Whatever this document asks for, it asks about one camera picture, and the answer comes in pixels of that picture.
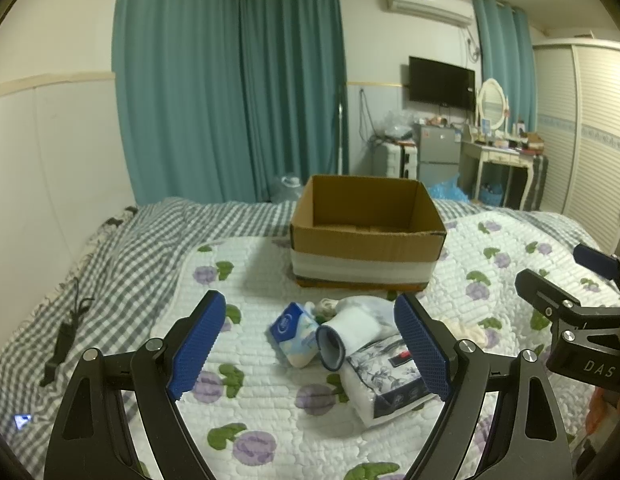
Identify cream lace cloth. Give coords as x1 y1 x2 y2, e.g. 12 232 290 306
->
444 320 489 350

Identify floral packaged tissue pack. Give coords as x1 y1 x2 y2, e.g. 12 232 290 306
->
339 334 435 428

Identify white grey sock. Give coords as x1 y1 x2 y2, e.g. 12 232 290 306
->
316 308 381 372

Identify blue white tissue pack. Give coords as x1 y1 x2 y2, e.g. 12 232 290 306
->
269 302 319 368

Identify white face masks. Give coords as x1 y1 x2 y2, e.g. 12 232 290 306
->
308 296 395 324

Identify operator hand orange glove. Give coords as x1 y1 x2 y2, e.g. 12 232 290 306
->
586 388 620 434

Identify blue plastic bag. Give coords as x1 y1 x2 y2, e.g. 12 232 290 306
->
427 174 470 203

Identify floral quilted white bedspread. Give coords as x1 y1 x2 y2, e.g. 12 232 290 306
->
134 208 620 480

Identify white dressing table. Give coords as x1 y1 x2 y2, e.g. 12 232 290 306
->
459 140 549 211

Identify grey checked bed sheet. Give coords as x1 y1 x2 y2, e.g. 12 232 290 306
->
0 198 295 479

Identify white wardrobe sliding doors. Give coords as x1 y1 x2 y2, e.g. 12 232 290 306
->
534 39 620 252

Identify open cardboard box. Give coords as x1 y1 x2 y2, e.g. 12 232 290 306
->
290 174 447 292

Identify small grey refrigerator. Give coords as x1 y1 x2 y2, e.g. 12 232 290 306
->
415 125 462 186

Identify white oval vanity mirror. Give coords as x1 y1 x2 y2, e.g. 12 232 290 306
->
476 78 506 130

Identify teal curtain right side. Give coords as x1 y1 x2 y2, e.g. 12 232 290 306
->
473 0 538 131

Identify clear water jug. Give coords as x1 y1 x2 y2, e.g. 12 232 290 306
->
269 174 303 204

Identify teal window curtain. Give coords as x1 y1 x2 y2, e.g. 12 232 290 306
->
112 0 349 205

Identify black charger cable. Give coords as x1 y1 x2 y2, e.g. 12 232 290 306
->
38 278 95 388

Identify black wall television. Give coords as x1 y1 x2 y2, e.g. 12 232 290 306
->
407 56 476 110

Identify white wall air conditioner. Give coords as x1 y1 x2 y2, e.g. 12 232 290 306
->
386 0 475 27

